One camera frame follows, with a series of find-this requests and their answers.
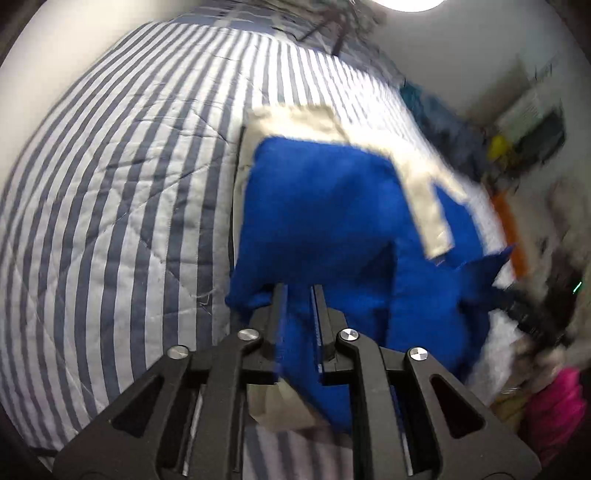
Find ring light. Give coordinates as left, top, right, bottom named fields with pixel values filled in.
left=372, top=0, right=446, bottom=12

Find black tripod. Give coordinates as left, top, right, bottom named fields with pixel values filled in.
left=300, top=0, right=384, bottom=54

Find orange stool with checked cover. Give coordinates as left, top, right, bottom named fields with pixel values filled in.
left=489, top=191, right=529, bottom=278

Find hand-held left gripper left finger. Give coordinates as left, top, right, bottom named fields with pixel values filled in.
left=53, top=282, right=289, bottom=480

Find dark denim clothes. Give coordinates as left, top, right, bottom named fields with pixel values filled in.
left=399, top=83, right=490, bottom=183

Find striped towel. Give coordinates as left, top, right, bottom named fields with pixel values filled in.
left=496, top=85, right=548, bottom=132

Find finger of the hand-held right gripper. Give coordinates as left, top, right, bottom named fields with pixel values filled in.
left=493, top=282, right=525, bottom=320

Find beige and blue work jacket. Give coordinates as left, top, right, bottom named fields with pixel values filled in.
left=225, top=105, right=515, bottom=435

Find dark hanging clothes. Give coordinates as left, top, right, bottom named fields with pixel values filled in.
left=522, top=106, right=566, bottom=162

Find bed with striped quilt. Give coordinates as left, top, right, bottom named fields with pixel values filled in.
left=0, top=14, right=518, bottom=480

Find person's right forearm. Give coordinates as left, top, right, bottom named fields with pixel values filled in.
left=524, top=367, right=589, bottom=467

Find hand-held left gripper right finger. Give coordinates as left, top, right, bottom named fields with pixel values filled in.
left=311, top=285, right=541, bottom=480

